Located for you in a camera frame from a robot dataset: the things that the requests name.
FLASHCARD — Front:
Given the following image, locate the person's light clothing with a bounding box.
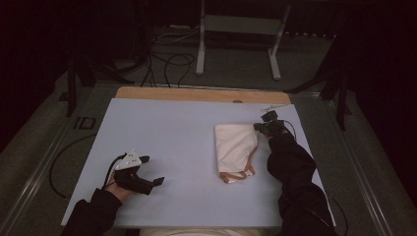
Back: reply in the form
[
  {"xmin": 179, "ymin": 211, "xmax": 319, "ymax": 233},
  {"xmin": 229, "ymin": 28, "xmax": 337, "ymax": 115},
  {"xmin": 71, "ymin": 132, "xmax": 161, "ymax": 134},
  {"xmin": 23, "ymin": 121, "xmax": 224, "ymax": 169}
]
[{"xmin": 140, "ymin": 227, "xmax": 264, "ymax": 236}]

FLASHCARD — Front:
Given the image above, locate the right hand-held gripper black cable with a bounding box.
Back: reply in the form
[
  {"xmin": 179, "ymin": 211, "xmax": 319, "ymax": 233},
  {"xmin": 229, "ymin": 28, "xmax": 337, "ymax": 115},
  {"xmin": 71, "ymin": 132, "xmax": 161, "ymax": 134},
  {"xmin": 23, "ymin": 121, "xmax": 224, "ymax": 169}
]
[{"xmin": 283, "ymin": 120, "xmax": 298, "ymax": 141}]

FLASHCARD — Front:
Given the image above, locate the long black floor cable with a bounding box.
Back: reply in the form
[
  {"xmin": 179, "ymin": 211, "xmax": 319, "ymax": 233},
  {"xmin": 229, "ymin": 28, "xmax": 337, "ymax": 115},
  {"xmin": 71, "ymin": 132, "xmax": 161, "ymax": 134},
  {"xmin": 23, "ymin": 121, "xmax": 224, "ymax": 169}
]
[{"xmin": 48, "ymin": 133, "xmax": 97, "ymax": 200}]

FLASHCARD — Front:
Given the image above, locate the short black floor cable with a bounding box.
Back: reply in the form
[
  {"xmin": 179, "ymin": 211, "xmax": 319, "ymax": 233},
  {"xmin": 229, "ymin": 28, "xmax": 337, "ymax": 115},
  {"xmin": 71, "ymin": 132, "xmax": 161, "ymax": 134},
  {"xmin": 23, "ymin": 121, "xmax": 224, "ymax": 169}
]
[{"xmin": 329, "ymin": 196, "xmax": 348, "ymax": 228}]

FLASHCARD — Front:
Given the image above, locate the black metal stand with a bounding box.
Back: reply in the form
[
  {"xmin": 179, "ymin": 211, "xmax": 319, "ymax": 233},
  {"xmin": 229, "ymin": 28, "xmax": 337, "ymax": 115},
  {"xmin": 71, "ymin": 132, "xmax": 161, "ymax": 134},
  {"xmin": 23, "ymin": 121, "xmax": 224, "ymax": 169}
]
[
  {"xmin": 58, "ymin": 55, "xmax": 136, "ymax": 118},
  {"xmin": 283, "ymin": 32, "xmax": 352, "ymax": 132}
]

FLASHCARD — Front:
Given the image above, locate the grey floor cable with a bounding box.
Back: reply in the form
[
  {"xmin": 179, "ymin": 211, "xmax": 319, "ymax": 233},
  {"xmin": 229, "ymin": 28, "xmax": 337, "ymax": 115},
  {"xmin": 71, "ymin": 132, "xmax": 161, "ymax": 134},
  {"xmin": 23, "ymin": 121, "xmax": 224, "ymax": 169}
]
[{"xmin": 152, "ymin": 29, "xmax": 200, "ymax": 45}]

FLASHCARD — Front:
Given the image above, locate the person's left hand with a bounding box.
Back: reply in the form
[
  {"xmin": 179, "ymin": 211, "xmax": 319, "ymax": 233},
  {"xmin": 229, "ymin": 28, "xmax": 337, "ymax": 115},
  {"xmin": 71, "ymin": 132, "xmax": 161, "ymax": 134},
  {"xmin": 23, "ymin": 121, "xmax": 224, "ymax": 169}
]
[{"xmin": 106, "ymin": 178, "xmax": 136, "ymax": 203}]

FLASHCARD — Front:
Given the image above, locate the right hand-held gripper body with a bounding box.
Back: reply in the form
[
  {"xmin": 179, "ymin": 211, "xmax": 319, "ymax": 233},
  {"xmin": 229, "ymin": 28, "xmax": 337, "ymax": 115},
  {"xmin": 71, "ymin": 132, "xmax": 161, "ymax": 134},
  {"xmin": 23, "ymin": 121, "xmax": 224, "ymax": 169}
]
[{"xmin": 261, "ymin": 103, "xmax": 290, "ymax": 136}]

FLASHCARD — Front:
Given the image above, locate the white metal stand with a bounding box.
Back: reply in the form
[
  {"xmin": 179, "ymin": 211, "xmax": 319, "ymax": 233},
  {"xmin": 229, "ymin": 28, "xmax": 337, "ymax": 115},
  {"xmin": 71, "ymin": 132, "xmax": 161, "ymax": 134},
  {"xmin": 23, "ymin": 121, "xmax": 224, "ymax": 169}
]
[{"xmin": 195, "ymin": 0, "xmax": 292, "ymax": 82}]

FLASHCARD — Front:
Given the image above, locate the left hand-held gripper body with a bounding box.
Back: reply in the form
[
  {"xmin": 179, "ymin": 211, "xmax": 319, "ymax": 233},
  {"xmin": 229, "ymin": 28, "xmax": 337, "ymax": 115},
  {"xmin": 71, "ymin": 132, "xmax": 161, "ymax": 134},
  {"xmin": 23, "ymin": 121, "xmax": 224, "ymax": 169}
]
[{"xmin": 112, "ymin": 149, "xmax": 155, "ymax": 196}]

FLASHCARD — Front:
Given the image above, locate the hand-held gripper black cable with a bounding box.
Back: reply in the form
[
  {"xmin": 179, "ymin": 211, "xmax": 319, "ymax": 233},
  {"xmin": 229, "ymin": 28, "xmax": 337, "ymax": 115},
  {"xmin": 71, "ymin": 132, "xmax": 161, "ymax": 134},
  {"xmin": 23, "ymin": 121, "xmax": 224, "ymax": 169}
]
[
  {"xmin": 102, "ymin": 152, "xmax": 127, "ymax": 190},
  {"xmin": 283, "ymin": 120, "xmax": 298, "ymax": 141}
]

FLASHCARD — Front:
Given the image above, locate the left hand-held gripper black cable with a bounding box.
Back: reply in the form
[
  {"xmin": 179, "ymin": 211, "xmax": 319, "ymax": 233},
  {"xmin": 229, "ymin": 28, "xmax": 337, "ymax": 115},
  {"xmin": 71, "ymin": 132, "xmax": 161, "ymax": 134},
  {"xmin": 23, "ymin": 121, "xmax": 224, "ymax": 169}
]
[{"xmin": 102, "ymin": 152, "xmax": 127, "ymax": 190}]

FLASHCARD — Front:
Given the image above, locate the cream baby bodysuit brown trim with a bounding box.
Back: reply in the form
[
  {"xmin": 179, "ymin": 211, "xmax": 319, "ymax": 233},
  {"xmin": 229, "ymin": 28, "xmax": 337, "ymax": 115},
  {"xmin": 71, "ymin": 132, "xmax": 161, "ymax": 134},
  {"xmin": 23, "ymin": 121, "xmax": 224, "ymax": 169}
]
[{"xmin": 214, "ymin": 123, "xmax": 259, "ymax": 185}]

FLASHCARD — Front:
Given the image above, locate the light blue board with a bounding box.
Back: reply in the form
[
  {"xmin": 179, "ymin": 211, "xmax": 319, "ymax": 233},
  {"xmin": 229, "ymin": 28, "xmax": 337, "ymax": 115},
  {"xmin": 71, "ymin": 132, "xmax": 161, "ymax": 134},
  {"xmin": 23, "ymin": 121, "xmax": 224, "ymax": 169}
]
[{"xmin": 61, "ymin": 97, "xmax": 336, "ymax": 229}]

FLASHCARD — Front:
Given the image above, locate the person's right hand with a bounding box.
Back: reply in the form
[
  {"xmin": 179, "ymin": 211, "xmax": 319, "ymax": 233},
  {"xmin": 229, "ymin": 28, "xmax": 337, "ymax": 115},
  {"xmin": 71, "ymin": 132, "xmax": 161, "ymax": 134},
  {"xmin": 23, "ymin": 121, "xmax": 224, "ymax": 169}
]
[{"xmin": 268, "ymin": 130, "xmax": 289, "ymax": 142}]

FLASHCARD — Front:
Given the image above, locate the black looped floor cable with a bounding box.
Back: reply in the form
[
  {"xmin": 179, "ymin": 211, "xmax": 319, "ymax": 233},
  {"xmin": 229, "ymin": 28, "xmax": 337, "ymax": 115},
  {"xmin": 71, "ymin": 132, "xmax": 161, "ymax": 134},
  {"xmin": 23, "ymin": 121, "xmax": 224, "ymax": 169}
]
[{"xmin": 163, "ymin": 53, "xmax": 196, "ymax": 89}]

